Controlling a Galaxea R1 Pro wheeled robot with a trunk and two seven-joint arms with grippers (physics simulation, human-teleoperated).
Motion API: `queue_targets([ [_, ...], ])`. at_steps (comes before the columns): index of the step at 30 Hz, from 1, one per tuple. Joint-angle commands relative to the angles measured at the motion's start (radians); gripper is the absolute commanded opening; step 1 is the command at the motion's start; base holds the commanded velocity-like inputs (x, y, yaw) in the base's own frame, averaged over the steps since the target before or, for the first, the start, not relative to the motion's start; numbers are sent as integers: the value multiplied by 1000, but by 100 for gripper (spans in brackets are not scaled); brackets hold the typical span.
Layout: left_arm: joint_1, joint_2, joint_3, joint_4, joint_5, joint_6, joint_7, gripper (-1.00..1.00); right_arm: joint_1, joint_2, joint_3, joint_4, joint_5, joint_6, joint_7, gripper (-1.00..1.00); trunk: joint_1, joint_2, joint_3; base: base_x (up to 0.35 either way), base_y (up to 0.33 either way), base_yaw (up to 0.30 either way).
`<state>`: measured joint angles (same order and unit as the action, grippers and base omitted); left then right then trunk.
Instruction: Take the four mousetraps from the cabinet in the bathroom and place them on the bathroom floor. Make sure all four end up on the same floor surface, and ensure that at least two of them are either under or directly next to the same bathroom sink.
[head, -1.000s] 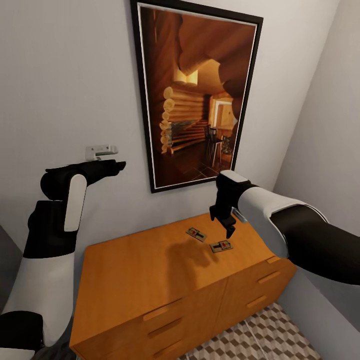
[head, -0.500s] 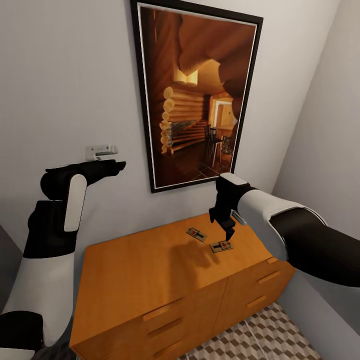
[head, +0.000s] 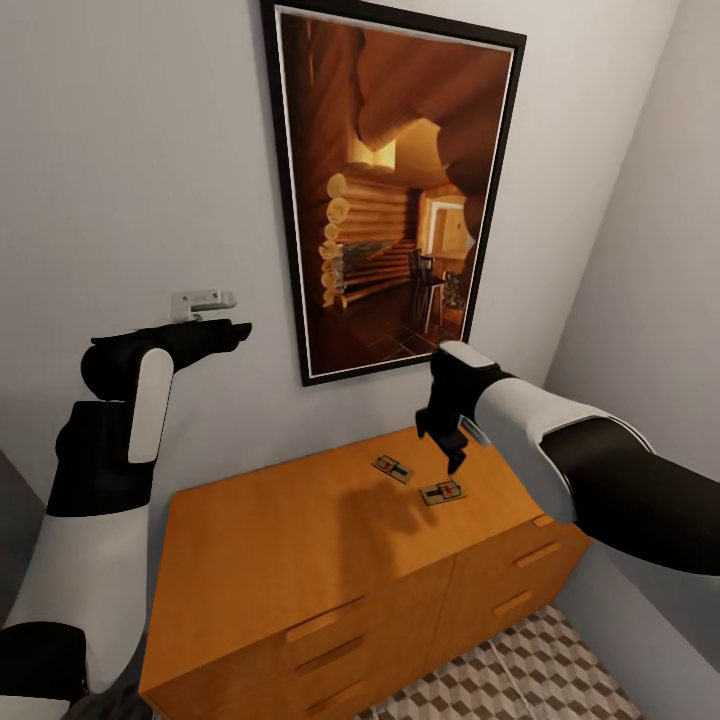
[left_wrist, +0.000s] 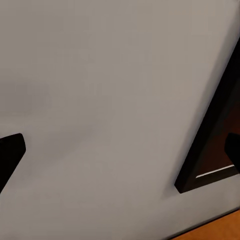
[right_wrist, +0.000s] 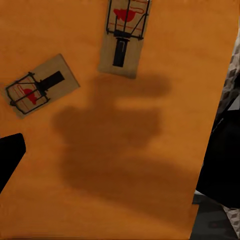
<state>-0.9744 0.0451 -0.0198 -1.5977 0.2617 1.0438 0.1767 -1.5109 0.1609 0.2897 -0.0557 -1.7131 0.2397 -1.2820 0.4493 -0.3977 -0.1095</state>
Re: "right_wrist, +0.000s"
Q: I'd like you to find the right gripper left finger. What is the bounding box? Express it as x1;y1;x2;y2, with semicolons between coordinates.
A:
0;133;26;193

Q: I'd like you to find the mousetrap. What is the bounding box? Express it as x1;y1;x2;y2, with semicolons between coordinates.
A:
98;0;153;78
0;53;81;120

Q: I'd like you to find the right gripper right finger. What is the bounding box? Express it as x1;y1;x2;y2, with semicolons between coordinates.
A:
224;132;240;173

